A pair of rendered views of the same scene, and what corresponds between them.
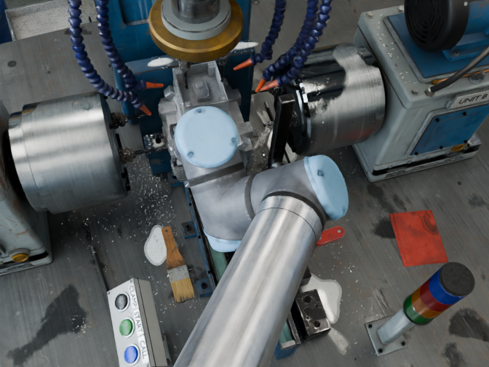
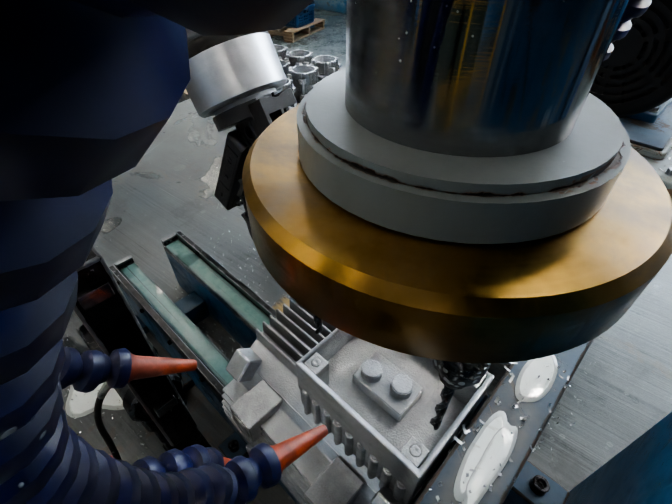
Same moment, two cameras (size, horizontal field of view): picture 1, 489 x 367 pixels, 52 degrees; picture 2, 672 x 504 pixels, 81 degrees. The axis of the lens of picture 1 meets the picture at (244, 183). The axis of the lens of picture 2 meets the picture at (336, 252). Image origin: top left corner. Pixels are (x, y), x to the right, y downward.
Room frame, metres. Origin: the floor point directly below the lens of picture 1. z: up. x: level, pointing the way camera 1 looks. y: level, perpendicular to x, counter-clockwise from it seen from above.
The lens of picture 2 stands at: (0.86, 0.01, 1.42)
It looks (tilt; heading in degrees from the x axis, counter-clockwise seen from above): 43 degrees down; 155
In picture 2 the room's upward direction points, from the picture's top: straight up
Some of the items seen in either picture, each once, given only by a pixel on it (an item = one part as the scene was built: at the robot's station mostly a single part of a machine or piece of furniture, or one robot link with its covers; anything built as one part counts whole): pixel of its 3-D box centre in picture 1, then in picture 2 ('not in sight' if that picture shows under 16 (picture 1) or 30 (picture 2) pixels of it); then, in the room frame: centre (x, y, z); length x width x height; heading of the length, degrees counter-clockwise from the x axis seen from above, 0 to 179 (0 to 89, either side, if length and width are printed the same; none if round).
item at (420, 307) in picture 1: (431, 299); not in sight; (0.31, -0.37, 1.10); 0.06 x 0.06 x 0.04
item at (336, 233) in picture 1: (328, 236); not in sight; (0.55, -0.23, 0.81); 0.09 x 0.03 x 0.02; 116
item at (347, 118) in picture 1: (335, 97); not in sight; (0.82, -0.20, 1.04); 0.41 x 0.25 x 0.25; 111
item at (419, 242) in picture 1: (418, 237); not in sight; (0.57, -0.47, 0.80); 0.15 x 0.12 x 0.01; 11
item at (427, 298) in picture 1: (440, 292); not in sight; (0.31, -0.37, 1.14); 0.06 x 0.06 x 0.04
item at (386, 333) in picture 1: (415, 312); not in sight; (0.31, -0.37, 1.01); 0.08 x 0.08 x 0.42; 21
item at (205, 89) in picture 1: (200, 94); (389, 391); (0.74, 0.12, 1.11); 0.12 x 0.11 x 0.07; 21
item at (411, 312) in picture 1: (423, 306); not in sight; (0.31, -0.37, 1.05); 0.06 x 0.06 x 0.04
